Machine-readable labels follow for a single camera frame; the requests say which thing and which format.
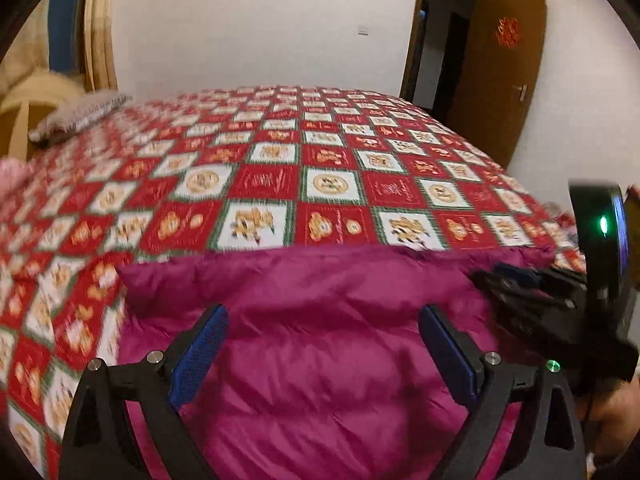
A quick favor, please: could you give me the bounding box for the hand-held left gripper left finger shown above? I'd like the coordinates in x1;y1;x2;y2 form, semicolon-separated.
59;302;231;480

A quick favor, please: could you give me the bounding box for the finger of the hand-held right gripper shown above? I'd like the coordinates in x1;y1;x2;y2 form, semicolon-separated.
492;263;587;287
472;271;582;312

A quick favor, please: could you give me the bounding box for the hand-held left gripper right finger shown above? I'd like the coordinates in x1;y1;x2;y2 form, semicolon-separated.
419;304;586;480

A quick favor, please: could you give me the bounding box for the magenta puffer jacket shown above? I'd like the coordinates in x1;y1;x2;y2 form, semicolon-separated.
117;245;557;480

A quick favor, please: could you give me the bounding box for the clothes heap on floor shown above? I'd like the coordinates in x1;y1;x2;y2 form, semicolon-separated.
547;202;577;233

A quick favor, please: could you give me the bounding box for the person's right hand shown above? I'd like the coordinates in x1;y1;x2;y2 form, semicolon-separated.
592;375;640;466

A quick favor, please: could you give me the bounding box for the brown wooden door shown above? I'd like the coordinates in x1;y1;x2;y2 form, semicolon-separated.
452;0;548;171

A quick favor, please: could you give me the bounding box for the red patchwork bed sheet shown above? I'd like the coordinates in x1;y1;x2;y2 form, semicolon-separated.
0;85;586;480

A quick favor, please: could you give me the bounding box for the red paper door decoration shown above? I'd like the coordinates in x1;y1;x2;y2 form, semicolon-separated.
495;16;524;47

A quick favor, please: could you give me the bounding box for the pink folded blanket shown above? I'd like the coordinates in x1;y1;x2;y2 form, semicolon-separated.
0;159;27;202

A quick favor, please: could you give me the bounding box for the grey patterned pillow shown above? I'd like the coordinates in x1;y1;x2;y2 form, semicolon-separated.
27;89;133;142

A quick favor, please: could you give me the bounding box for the cream wooden bed headboard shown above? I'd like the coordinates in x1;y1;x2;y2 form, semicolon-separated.
0;77;88;161

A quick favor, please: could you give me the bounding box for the narrow beige floral curtain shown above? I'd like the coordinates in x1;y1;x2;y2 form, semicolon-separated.
81;0;119;94

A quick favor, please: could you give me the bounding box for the wide beige floral curtain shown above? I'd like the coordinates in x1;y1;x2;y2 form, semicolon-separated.
0;0;57;96

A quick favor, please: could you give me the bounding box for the window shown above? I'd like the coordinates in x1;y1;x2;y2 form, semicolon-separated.
49;0;87;77

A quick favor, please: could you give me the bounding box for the dark wooden door frame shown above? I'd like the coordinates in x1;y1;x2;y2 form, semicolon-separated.
400;0;486;111

